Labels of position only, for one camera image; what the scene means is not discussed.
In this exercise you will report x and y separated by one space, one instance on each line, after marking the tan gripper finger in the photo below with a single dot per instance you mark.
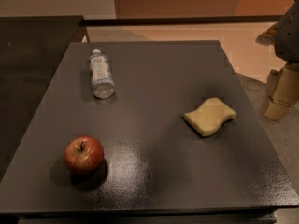
282 91
268 37

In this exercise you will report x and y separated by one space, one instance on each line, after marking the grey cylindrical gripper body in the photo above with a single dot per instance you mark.
289 34

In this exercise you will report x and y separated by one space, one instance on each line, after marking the yellow wavy sponge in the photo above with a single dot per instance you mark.
209 116

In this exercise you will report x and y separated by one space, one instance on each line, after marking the clear blue plastic bottle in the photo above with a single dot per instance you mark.
101 77

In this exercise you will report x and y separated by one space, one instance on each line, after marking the red apple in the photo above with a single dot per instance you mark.
83 156

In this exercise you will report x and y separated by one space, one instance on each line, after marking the dark side table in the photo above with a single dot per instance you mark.
31 49

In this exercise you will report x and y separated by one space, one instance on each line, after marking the dark wooden rail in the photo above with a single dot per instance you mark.
177 21

